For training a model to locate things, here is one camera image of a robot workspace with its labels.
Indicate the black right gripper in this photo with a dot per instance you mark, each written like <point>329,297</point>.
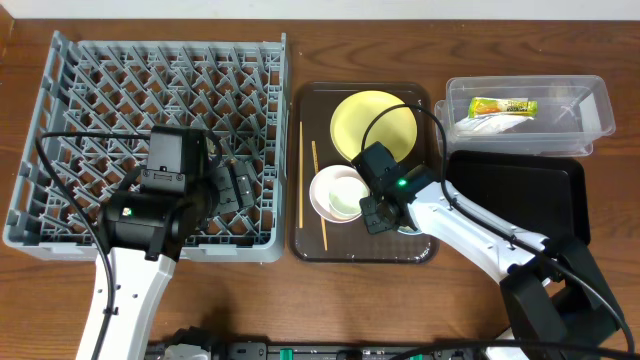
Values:
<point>372,223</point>

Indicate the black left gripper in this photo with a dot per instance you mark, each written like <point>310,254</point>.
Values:
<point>229,200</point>

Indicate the light blue bowl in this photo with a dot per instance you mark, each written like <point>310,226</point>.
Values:
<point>406,230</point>

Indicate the white cup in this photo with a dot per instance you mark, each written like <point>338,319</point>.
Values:
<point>345,194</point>

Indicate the white napkin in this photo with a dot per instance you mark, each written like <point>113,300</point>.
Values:
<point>488,124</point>

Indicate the green orange snack wrapper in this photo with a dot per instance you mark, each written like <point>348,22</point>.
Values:
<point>481,106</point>

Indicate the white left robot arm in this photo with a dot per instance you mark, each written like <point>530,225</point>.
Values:
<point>143,228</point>

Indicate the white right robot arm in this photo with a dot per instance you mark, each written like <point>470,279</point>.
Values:
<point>558,302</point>

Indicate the clear plastic waste bin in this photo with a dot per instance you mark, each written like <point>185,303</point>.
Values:
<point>573,112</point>

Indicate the black waste tray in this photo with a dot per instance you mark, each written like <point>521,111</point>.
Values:
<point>541,194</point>

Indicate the pink bowl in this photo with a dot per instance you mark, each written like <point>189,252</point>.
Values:
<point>319,190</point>

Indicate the dark brown serving tray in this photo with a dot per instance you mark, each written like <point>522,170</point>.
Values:
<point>329,242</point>

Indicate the yellow plate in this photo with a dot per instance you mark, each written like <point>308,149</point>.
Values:
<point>396,130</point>

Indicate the grey plastic dish rack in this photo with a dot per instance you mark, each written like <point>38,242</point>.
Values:
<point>96,103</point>

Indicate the black equipment rail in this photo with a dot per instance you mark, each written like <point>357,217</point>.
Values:
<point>198,343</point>

